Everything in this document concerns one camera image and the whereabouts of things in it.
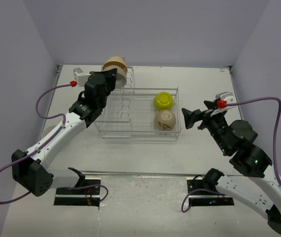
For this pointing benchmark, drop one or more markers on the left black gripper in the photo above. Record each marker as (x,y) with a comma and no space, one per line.
(110,77)

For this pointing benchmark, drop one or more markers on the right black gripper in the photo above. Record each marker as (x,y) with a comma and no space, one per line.
(190,117)

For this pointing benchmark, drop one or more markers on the yellow-green bowl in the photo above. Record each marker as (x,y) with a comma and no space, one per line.
(163,101)

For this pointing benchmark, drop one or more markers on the white wire dish rack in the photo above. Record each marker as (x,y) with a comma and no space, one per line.
(130,111)

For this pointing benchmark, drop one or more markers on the beige bowl white interior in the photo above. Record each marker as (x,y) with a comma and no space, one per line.
(121,78)

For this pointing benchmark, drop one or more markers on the red bowl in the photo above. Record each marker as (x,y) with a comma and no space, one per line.
(48,131)

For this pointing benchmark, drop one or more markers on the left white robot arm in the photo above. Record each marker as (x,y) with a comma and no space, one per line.
(31,167)

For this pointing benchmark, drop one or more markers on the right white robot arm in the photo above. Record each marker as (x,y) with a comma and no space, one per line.
(236,140)

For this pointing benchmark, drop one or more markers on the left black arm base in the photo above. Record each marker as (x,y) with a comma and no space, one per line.
(77,195)

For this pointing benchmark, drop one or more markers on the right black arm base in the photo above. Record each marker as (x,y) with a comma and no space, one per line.
(199,196)

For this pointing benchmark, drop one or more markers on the beige bowl with drawing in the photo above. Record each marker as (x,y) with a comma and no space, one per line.
(165,120)

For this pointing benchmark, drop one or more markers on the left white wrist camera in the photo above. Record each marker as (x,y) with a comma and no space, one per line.
(80,77)

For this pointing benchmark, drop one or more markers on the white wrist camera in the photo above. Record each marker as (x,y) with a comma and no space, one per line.
(80,77)
(219,104)

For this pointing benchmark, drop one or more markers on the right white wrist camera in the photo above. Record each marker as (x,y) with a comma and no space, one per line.
(219,104)

